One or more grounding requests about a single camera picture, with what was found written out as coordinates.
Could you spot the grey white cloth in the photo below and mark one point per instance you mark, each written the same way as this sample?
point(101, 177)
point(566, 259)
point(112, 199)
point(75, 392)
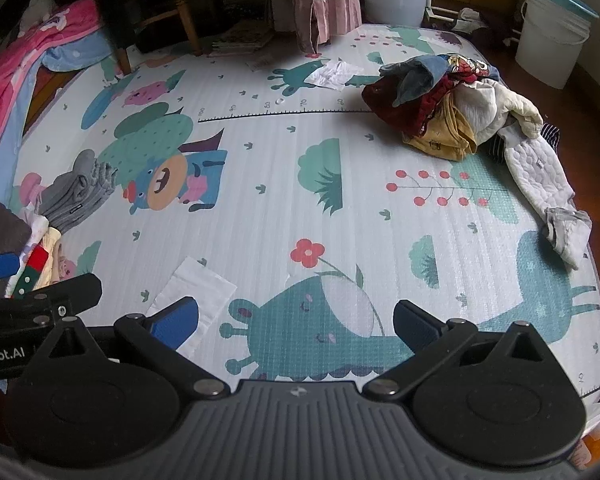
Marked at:
point(37, 7)

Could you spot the white tissue sheet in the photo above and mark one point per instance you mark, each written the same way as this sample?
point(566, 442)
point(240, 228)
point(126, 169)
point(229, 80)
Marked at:
point(195, 287)

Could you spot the dark red garment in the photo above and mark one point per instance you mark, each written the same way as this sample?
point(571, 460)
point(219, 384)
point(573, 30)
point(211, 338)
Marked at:
point(395, 105)

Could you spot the folded dark brown cloth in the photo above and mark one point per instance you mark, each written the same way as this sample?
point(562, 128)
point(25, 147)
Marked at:
point(2, 232)

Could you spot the pink blanket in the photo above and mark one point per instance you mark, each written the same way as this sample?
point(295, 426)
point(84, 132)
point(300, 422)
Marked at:
point(15, 60)

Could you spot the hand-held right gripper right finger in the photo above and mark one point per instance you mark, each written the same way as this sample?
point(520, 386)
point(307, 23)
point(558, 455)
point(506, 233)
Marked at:
point(414, 327)

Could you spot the white crumpled cloth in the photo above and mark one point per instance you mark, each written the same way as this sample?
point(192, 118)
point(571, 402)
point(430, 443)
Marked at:
point(467, 19)

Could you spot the cream garment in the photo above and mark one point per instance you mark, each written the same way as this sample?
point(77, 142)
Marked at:
point(495, 105)

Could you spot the grey blue garment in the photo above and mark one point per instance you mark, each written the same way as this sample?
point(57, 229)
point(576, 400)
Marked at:
point(415, 82)

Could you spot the wooden chair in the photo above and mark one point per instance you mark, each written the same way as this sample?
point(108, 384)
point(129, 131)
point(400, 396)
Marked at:
point(180, 5)

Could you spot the white bucket teal rim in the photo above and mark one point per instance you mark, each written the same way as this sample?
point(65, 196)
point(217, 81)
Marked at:
point(555, 30)

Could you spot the white garment red green trim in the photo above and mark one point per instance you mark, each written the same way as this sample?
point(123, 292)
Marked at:
point(37, 262)

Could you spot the crumpled white paper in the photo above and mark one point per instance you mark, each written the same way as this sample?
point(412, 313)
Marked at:
point(332, 75)

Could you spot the yellow garment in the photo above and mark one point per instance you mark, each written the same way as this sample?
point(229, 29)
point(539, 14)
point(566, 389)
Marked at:
point(445, 137)

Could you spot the small grey white garment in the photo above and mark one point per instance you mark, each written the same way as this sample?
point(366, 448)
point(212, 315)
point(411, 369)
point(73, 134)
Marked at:
point(567, 235)

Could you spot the colourful printed garment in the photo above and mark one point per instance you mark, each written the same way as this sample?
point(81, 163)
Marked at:
point(467, 65)

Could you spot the dark striped garment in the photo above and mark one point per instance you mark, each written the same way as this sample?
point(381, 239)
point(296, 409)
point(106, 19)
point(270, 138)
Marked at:
point(551, 135)

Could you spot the folded grey clothes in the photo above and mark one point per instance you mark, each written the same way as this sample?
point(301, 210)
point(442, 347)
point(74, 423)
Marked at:
point(72, 195)

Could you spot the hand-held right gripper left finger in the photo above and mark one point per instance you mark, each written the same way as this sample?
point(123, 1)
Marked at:
point(172, 322)

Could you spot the white quilted pants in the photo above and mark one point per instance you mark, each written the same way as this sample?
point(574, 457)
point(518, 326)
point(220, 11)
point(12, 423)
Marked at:
point(535, 170)

